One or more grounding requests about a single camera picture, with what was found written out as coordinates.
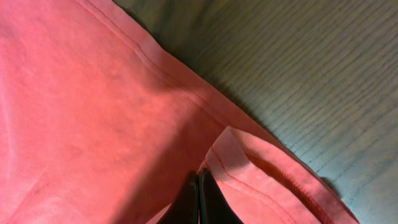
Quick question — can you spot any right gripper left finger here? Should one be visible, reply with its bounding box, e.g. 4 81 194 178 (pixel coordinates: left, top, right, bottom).
157 171 199 224

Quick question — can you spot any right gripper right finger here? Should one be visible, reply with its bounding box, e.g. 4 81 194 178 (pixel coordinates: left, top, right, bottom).
198 168 243 224

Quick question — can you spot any red t-shirt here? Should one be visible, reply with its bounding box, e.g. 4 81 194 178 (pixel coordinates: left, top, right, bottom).
1 1 356 223

